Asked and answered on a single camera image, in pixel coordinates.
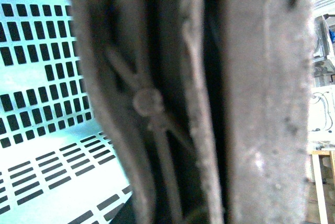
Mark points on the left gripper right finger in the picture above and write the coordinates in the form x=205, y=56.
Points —
x=267, y=46

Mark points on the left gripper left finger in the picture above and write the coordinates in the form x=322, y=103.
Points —
x=143, y=67

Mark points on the light teal plastic basket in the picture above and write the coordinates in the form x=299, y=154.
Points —
x=57, y=165

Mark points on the wooden table frame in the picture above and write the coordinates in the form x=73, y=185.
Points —
x=315, y=156

